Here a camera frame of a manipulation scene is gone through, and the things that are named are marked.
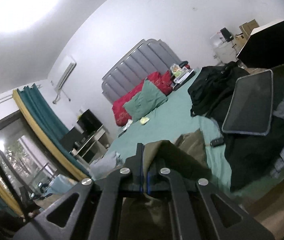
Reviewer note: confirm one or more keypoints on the grey framed tablet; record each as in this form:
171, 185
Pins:
250, 110

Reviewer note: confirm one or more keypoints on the cardboard boxes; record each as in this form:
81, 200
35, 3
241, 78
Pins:
246, 30

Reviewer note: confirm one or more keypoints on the black remote key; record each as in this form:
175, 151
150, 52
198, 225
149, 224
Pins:
217, 142

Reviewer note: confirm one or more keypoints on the white shelf desk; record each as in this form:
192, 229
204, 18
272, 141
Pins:
94, 147

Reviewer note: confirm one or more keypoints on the black clothes pile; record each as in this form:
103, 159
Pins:
250, 157

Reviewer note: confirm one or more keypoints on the yellow small object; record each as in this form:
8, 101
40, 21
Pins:
144, 120

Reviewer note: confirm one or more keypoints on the grey folded garment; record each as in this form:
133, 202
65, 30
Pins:
102, 167

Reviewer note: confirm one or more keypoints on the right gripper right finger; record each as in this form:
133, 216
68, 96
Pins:
199, 210

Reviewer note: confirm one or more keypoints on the white air conditioner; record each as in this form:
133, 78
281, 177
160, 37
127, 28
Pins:
62, 73

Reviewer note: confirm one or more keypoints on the stack of books and snacks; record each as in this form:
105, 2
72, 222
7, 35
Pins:
180, 74

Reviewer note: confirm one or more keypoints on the teal bed sheet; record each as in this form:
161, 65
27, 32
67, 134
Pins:
168, 122

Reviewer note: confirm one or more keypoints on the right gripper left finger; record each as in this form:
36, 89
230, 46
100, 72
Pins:
91, 209

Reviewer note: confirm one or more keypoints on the green pillow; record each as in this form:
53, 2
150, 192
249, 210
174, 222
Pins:
145, 101

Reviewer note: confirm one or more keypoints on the teal and yellow curtain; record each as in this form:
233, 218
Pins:
48, 128

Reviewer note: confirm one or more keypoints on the red pillow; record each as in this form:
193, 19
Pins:
162, 81

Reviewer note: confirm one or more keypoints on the black softbox lamp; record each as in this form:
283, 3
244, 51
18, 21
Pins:
265, 46

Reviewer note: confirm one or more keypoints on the black monitor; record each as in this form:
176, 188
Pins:
89, 122

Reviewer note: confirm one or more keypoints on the olive green garment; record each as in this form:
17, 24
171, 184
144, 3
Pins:
145, 217

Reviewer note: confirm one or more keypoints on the white side table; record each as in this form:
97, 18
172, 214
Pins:
224, 47

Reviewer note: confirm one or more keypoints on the grey padded headboard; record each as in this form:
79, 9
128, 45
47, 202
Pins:
144, 58

